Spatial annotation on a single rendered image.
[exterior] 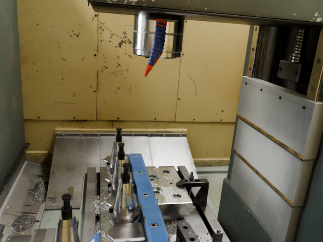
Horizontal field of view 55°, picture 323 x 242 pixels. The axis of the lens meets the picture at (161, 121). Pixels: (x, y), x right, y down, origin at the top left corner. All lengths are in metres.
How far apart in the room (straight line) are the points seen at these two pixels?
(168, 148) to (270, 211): 1.04
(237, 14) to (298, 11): 0.14
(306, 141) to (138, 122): 1.33
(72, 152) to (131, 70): 0.65
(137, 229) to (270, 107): 0.72
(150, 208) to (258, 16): 0.48
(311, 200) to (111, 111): 1.39
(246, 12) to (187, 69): 1.39
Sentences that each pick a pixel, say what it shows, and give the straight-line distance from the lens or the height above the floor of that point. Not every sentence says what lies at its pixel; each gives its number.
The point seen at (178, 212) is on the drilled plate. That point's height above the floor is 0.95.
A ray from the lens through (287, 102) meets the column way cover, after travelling 1.09.
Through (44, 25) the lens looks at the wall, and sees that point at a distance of 2.01.
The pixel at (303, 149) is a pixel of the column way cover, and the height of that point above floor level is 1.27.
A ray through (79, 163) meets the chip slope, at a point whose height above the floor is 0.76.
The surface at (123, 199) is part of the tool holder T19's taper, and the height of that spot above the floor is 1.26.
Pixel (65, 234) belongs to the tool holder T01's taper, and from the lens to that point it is 0.53.
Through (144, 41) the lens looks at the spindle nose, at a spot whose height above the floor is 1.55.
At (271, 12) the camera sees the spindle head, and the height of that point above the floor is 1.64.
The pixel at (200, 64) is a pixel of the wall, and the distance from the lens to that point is 2.11.
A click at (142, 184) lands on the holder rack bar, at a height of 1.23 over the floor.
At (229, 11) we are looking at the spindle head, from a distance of 0.72.
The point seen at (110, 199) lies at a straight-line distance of 0.71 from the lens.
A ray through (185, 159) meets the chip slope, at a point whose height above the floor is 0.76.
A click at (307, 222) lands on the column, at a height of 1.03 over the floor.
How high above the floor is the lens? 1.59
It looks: 17 degrees down
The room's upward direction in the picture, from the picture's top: 4 degrees clockwise
